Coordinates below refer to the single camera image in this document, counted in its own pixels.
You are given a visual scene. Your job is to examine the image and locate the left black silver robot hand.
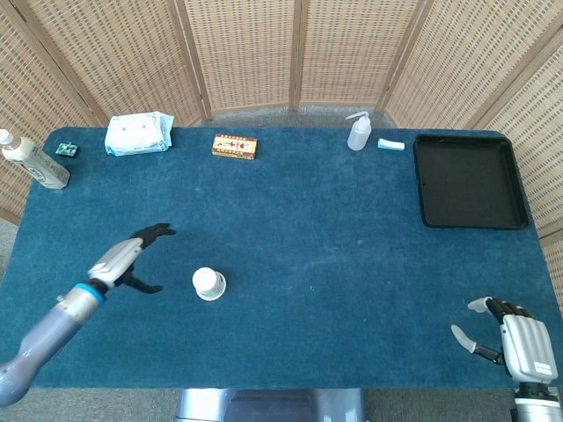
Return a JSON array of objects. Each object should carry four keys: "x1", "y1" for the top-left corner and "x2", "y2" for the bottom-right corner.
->
[{"x1": 87, "y1": 222, "x2": 177, "y2": 295}]

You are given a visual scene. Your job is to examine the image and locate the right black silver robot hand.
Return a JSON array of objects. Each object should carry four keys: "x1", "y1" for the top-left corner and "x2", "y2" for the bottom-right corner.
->
[{"x1": 450, "y1": 296, "x2": 554, "y2": 384}]

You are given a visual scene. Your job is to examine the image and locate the white printed paper cup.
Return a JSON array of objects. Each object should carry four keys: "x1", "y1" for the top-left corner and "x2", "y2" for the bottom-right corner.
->
[{"x1": 191, "y1": 267, "x2": 227, "y2": 302}]

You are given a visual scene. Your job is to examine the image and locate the cream pump lotion bottle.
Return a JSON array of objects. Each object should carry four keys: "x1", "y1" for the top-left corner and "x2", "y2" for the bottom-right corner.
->
[{"x1": 0, "y1": 128, "x2": 71, "y2": 191}]

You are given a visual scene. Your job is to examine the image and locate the white blue tissue pack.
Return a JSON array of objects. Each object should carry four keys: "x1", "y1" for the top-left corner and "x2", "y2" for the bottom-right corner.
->
[{"x1": 104, "y1": 111, "x2": 175, "y2": 158}]

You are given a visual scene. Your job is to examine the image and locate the yellow red cardboard box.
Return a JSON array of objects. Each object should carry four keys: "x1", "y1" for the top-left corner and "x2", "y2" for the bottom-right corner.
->
[{"x1": 211, "y1": 133, "x2": 259, "y2": 161}]

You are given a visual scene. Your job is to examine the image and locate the black plastic tray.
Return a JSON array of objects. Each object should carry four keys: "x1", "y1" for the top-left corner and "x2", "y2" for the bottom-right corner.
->
[{"x1": 413, "y1": 134, "x2": 530, "y2": 231}]

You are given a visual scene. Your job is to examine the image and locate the silver blue robot torso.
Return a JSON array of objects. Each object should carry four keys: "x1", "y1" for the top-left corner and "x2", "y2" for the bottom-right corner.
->
[{"x1": 175, "y1": 388, "x2": 367, "y2": 422}]

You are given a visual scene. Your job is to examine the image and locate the blue carpet table cover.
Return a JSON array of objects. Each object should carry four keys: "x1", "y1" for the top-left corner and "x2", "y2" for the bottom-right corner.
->
[{"x1": 0, "y1": 126, "x2": 563, "y2": 390}]

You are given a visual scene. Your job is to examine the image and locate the woven bamboo folding screen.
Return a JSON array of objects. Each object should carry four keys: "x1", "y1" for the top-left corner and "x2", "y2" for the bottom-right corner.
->
[{"x1": 0, "y1": 0, "x2": 563, "y2": 322}]

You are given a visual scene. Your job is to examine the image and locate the translucent plastic wash bottle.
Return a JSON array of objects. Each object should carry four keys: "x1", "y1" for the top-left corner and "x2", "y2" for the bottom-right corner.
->
[{"x1": 345, "y1": 111, "x2": 374, "y2": 152}]

